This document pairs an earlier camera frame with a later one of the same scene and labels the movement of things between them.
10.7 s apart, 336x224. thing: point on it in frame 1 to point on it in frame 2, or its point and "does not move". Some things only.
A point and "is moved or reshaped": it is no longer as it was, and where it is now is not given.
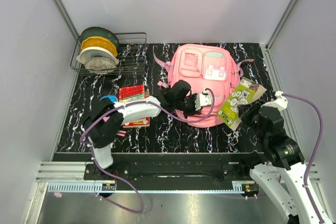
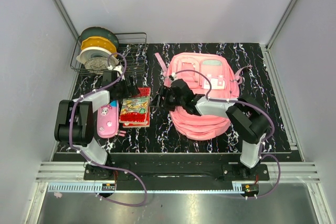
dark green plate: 100,32 does not move
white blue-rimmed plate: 96,52 does not move
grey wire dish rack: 132,55 does not move
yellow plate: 97,41 does not move
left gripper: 192,112 to 127,93
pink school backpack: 205,66 is moved or reshaped
